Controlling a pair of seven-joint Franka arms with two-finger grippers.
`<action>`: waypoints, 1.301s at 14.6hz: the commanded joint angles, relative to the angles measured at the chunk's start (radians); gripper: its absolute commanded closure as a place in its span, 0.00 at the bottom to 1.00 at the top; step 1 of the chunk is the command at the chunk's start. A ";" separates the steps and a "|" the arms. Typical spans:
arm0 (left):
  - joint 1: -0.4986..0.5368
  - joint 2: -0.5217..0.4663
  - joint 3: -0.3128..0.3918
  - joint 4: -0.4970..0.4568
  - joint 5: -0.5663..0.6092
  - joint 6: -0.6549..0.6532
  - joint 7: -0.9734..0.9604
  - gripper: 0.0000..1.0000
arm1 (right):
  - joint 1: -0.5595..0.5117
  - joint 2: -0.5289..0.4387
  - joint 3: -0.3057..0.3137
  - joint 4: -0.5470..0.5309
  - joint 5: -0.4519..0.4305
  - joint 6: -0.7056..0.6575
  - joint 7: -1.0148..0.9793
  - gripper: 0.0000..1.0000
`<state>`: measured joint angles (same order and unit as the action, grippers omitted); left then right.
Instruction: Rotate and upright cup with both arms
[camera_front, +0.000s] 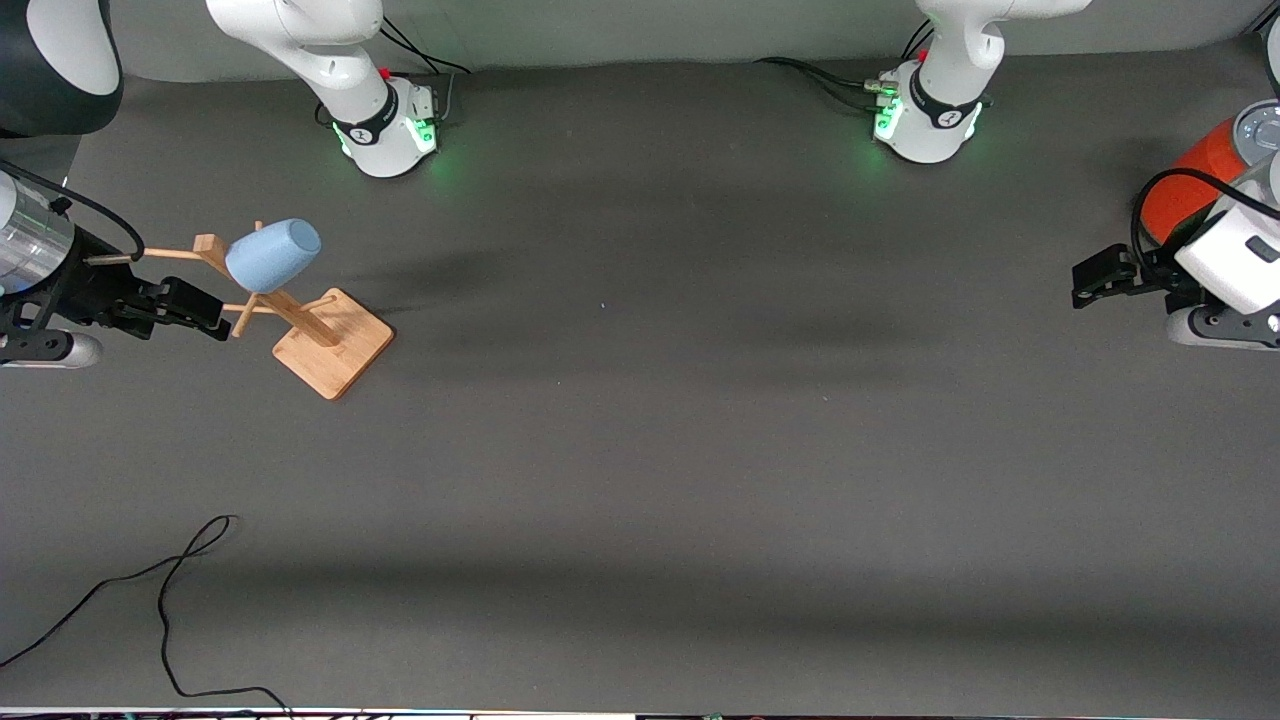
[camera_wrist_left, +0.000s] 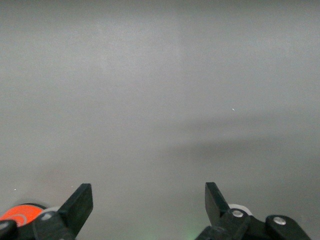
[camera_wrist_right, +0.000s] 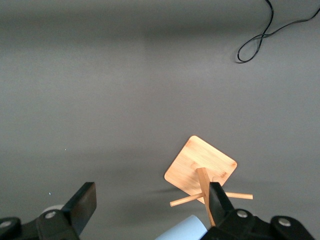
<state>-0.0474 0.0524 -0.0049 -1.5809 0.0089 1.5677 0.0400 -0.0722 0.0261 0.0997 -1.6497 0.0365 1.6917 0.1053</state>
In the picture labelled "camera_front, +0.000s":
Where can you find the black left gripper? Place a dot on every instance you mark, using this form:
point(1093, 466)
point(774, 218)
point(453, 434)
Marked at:
point(1152, 272)

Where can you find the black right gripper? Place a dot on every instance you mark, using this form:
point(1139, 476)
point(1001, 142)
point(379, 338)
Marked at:
point(90, 288)

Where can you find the light blue cup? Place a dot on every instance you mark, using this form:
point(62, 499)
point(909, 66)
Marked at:
point(272, 255)

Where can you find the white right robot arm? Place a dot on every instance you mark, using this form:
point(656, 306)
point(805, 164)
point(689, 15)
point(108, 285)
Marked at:
point(330, 60)

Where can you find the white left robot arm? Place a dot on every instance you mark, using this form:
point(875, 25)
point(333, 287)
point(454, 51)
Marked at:
point(950, 60)

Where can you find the wooden cup rack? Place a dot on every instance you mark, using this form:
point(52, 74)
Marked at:
point(335, 345)

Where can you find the orange drink can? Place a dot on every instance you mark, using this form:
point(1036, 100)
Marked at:
point(1185, 195)

